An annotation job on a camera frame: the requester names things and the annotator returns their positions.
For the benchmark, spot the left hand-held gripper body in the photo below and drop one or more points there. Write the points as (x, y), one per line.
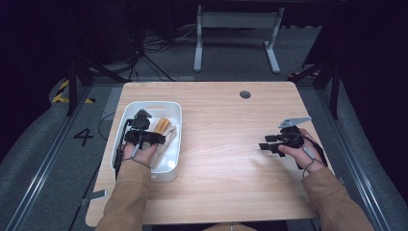
(141, 135)

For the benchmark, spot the white plastic basket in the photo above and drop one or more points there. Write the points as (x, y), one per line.
(170, 110)

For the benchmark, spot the person's left hand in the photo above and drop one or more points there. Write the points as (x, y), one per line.
(142, 155)

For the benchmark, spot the grey metal table frame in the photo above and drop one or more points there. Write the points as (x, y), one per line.
(237, 20)

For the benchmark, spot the person's right hand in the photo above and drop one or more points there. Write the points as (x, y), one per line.
(303, 157)

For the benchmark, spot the black metal stand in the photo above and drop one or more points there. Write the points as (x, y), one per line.
(335, 89)
(73, 86)

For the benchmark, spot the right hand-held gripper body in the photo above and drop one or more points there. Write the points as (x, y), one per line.
(292, 136)

